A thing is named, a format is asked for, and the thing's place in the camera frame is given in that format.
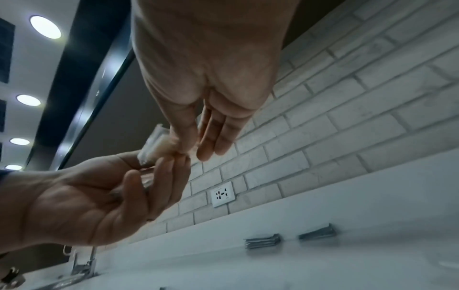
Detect person's left hand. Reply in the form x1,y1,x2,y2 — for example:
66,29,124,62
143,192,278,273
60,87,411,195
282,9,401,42
5,150,192,253

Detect stack of beige soap packets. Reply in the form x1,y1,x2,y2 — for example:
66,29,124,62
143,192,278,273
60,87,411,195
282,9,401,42
137,123,180,168

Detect chrome faucet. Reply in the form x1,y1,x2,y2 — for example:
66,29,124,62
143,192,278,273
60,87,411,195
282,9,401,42
59,245,100,282

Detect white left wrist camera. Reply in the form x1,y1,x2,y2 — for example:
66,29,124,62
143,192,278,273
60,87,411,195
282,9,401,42
0,266,26,290

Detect person's right hand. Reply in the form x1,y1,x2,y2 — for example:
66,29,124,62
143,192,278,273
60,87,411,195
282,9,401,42
131,0,301,162

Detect white wall socket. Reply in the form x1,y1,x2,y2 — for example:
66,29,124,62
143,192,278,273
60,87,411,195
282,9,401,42
210,181,236,208

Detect dark ceiling vent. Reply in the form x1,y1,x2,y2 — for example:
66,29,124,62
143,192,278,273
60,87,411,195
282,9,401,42
0,17,16,84
0,98,8,133

